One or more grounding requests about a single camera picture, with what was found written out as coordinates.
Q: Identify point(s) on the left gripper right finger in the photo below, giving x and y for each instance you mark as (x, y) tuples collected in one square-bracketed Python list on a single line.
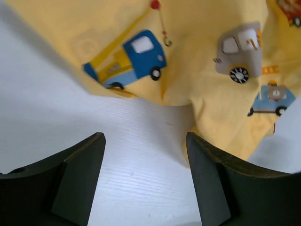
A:
[(234, 192)]

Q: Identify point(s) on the yellow vehicle-print cloth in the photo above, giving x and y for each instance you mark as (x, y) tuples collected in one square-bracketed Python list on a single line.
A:
[(237, 62)]

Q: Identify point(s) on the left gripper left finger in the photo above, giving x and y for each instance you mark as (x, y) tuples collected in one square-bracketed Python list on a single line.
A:
[(56, 191)]

